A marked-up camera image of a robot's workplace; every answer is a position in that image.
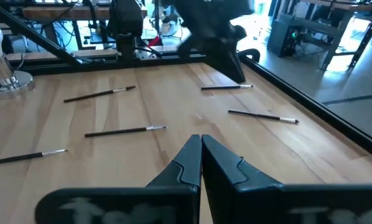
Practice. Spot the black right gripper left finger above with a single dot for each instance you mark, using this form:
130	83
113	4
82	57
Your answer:
127	205

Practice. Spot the small red object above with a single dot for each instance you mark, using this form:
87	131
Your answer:
155	41

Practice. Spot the wooden workbench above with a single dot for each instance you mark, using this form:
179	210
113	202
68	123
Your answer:
80	13

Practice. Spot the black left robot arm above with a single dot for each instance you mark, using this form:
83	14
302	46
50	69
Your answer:
125	18

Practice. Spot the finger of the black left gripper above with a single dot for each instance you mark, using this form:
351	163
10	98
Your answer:
211	49
235	37

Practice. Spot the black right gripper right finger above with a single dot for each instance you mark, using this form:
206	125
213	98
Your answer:
298	205

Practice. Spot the black computer tower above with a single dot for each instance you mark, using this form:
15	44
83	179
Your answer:
282	39

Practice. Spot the grey metal workbench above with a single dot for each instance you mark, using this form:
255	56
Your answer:
332	46

